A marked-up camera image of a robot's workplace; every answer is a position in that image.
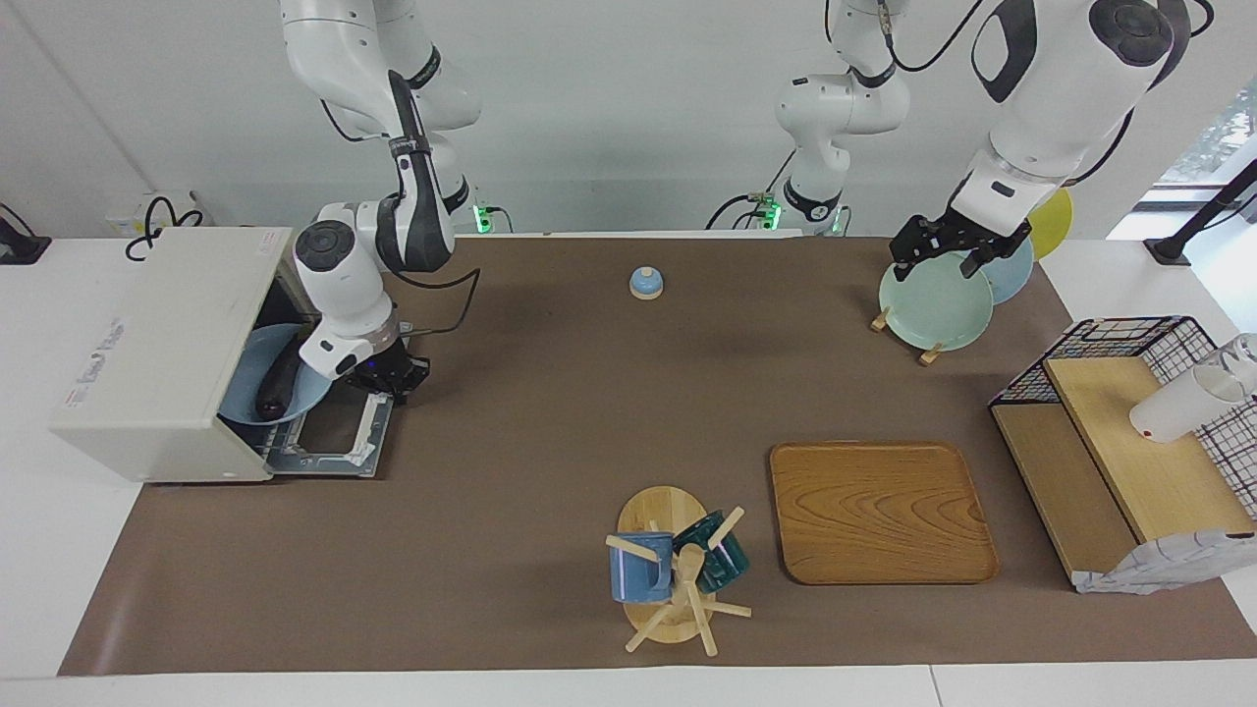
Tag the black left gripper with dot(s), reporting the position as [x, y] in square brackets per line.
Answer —
[967, 234]

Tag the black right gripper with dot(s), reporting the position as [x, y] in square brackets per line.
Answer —
[388, 368]

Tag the dark purple eggplant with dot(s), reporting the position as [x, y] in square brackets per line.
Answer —
[277, 388]

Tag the light blue serving plate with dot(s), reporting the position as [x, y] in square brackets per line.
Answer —
[250, 368]

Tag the cream toaster oven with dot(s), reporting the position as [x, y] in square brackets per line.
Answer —
[147, 344]

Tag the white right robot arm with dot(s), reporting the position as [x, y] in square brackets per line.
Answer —
[363, 59]

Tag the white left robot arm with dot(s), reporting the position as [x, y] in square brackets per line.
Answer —
[1061, 88]

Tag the pale green plate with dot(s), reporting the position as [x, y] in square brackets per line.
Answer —
[933, 309]

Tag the light blue racked plate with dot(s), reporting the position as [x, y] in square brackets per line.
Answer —
[1013, 280]

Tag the wooden plate rack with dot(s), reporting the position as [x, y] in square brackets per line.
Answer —
[879, 320]

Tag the yellow plate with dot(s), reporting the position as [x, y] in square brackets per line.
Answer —
[1054, 221]

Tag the brown table mat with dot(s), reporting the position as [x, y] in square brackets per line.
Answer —
[589, 412]

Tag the black metal stand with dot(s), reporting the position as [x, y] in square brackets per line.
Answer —
[1203, 221]

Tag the wooden serving tray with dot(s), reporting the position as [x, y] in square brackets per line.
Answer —
[879, 516]

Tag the blue service bell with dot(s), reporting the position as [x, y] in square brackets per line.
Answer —
[646, 284]

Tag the white plastic cup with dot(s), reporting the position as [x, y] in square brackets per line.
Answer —
[1174, 407]

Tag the wooden two-tier shelf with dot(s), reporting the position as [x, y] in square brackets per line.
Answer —
[1149, 471]

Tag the white power strip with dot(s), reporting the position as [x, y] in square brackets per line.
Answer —
[133, 211]

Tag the wooden mug tree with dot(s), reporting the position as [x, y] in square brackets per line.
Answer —
[660, 511]

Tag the clear glass cup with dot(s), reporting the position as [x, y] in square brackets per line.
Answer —
[1243, 353]

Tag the blue mug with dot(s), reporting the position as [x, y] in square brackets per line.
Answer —
[636, 574]

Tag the grey patterned cloth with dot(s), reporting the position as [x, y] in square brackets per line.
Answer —
[1149, 570]

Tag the dark green mug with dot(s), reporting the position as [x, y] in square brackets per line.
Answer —
[725, 565]

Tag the black table clamp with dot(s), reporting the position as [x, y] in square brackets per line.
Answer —
[20, 245]

